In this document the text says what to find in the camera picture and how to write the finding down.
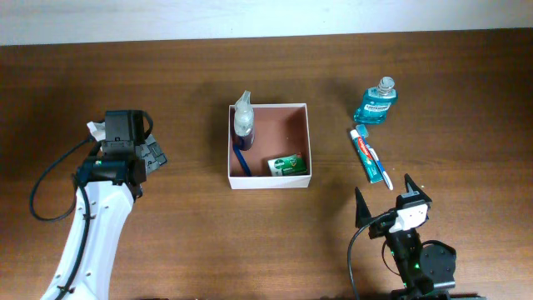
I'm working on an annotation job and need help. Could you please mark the white open cardboard box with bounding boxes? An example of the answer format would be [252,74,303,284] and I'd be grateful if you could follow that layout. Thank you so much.
[227,103,312,189]

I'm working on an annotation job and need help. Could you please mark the blue disposable razor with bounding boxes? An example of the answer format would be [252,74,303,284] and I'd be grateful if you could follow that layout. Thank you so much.
[232,144,252,177]

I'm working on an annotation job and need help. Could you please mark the green toothpaste tube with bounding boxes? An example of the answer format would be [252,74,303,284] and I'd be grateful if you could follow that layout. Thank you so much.
[350,129,383,183]

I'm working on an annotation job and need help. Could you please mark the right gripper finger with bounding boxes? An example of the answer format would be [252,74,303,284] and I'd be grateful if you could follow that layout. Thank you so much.
[404,173,425,196]
[355,187,372,228]

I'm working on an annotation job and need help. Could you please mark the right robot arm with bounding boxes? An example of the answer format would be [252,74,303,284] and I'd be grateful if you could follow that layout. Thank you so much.
[346,174,481,300]

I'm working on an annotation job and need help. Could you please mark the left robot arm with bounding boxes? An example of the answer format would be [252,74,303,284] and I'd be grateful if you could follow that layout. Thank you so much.
[43,110,167,299]

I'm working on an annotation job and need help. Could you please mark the green soap box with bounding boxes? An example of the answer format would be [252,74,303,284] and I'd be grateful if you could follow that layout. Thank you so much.
[267,152,308,177]

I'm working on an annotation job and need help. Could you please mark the blue white toothbrush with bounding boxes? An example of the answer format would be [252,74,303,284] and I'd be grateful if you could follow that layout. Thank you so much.
[356,124,394,191]

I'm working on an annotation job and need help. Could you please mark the blue mouthwash bottle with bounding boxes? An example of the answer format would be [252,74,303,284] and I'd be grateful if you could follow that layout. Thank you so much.
[353,77,398,124]

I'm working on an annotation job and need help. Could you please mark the clear spray bottle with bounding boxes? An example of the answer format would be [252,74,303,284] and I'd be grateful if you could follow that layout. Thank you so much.
[233,90,255,151]

